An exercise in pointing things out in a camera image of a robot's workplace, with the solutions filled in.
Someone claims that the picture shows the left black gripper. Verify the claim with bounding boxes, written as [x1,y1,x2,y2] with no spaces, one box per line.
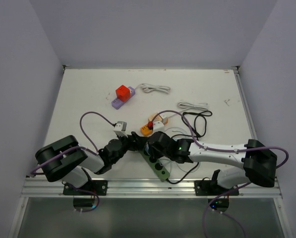
[111,131,147,164]

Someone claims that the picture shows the green power strip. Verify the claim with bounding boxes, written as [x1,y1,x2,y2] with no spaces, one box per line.
[140,151,170,182]

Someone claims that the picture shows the purple usb hub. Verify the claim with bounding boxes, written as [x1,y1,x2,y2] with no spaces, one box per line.
[111,85,136,110]

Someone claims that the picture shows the red cube socket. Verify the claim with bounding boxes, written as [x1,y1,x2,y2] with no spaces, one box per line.
[116,85,131,102]

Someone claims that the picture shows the light blue usb charger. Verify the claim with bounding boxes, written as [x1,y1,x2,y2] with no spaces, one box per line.
[144,144,149,154]

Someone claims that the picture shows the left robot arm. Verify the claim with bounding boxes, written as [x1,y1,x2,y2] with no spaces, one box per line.
[30,132,148,195]

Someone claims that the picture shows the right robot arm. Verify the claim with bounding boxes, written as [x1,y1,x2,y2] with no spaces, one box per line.
[147,131,277,195]

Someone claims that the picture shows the beige cube socket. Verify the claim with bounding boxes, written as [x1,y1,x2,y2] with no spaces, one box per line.
[148,113,168,124]

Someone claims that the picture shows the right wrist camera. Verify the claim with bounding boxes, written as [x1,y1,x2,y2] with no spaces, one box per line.
[147,120,165,132]

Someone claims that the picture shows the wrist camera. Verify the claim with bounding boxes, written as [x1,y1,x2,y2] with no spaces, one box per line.
[147,120,165,132]
[113,121,127,137]

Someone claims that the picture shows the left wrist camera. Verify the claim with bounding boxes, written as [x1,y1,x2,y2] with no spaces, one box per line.
[113,121,127,137]

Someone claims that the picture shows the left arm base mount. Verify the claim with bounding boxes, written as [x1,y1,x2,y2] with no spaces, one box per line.
[63,180,108,196]

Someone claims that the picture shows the white coiled cord near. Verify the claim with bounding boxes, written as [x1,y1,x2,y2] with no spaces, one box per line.
[167,100,210,119]

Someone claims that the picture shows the white coiled cord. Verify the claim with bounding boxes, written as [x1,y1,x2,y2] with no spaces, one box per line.
[134,83,172,95]
[167,100,210,119]

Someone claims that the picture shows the white coiled cord far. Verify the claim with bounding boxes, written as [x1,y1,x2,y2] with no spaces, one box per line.
[134,83,172,95]

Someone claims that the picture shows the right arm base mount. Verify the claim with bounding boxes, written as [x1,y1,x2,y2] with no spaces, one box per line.
[194,170,239,196]

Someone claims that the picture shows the aluminium front rail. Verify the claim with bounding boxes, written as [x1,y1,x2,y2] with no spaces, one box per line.
[20,177,282,198]

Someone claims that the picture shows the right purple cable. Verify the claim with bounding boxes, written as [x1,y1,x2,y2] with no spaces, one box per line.
[150,110,289,238]

